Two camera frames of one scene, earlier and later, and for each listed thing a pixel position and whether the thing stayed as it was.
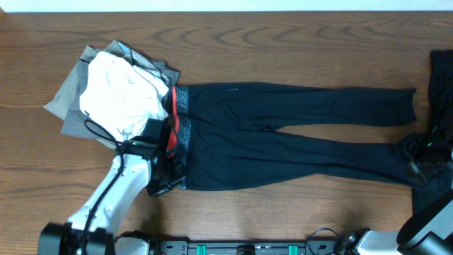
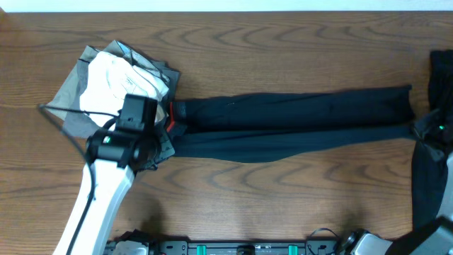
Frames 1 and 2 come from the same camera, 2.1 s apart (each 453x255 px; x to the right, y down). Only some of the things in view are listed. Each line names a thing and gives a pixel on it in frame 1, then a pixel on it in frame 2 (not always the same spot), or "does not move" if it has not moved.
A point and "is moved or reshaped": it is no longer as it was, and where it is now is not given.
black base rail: (183, 246) does not move
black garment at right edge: (441, 91) does not move
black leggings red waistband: (231, 138) is moved or reshaped
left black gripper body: (173, 173) → (163, 140)
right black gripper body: (427, 161) → (432, 129)
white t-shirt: (119, 96) does not move
